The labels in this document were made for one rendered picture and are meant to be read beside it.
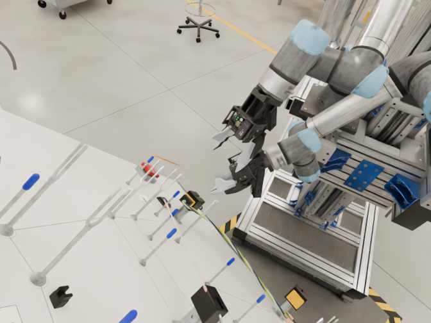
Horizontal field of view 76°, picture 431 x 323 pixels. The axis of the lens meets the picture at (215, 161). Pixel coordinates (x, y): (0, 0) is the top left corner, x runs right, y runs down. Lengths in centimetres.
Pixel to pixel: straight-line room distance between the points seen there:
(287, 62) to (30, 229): 51
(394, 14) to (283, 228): 144
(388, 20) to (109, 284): 73
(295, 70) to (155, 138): 203
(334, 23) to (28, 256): 98
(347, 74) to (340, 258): 147
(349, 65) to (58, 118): 252
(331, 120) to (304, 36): 41
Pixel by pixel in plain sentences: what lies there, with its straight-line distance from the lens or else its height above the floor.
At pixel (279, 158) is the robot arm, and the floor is 123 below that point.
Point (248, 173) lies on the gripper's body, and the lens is 83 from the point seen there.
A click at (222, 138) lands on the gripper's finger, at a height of 132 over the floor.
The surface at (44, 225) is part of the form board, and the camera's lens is 45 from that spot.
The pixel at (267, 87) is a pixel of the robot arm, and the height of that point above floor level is 149.
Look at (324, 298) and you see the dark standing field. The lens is 209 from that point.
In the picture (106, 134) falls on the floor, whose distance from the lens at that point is 261.
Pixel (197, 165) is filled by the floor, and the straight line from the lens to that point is 233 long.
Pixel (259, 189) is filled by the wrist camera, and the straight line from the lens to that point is 89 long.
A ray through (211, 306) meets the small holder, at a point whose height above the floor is 138.
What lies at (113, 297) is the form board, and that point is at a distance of 43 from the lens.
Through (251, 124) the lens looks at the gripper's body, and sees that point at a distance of 62.
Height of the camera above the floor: 182
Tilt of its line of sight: 50 degrees down
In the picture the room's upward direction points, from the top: 11 degrees clockwise
